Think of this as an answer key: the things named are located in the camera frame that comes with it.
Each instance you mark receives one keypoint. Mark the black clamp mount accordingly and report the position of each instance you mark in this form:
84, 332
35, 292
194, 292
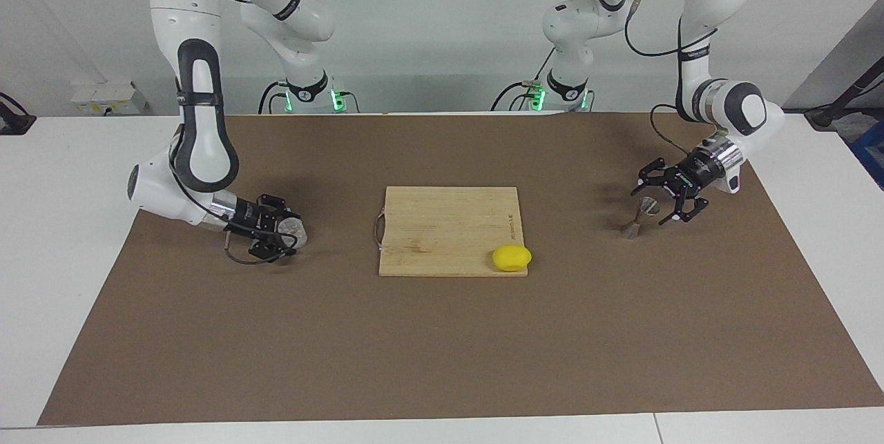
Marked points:
14, 123

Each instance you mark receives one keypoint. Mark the blue crate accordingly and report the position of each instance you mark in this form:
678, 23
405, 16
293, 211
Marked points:
871, 154

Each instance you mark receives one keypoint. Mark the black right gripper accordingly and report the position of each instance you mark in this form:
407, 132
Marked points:
250, 216

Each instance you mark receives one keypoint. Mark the wooden cutting board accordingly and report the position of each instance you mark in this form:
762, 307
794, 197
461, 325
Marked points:
442, 230

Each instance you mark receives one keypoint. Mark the white wall socket box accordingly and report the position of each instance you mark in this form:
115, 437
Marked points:
103, 95

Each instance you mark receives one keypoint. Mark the steel double jigger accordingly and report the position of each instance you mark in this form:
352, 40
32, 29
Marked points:
633, 224

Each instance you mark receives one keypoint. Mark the clear faceted glass cup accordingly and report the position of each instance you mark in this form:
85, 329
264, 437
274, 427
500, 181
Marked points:
297, 231

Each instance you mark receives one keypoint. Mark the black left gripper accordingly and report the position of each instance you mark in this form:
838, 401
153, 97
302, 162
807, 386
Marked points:
696, 168

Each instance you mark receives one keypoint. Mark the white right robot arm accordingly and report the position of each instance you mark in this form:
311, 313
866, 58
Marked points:
197, 112

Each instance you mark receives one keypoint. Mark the black stand with pole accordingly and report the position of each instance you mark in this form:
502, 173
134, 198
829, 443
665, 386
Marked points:
829, 114

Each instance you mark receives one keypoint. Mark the brown table mat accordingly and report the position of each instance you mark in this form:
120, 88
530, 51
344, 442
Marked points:
442, 347

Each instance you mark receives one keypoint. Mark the yellow lemon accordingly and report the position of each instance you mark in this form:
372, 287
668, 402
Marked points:
512, 258

